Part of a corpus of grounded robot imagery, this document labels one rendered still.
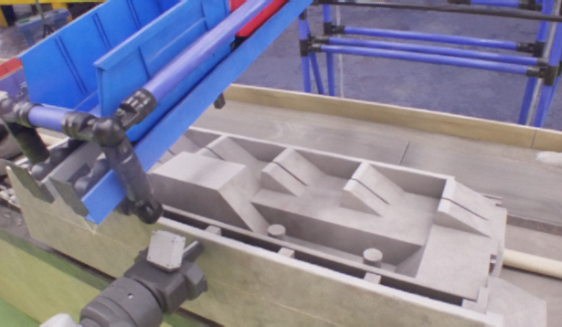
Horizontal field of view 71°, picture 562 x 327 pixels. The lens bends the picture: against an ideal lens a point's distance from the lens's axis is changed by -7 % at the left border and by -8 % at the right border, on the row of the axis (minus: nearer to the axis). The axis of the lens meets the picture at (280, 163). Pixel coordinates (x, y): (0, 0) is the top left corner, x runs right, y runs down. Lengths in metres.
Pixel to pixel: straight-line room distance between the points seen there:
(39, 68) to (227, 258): 0.39
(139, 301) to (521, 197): 0.92
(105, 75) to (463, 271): 0.56
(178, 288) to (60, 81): 0.34
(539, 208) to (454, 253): 0.48
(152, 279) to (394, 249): 0.40
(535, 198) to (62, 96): 1.05
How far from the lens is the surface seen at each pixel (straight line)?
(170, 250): 0.60
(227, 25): 0.66
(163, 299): 0.61
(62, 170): 0.65
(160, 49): 0.60
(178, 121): 0.62
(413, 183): 0.88
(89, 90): 0.71
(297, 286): 0.63
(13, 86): 2.12
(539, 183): 1.24
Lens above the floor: 1.47
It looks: 36 degrees down
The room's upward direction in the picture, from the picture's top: 8 degrees counter-clockwise
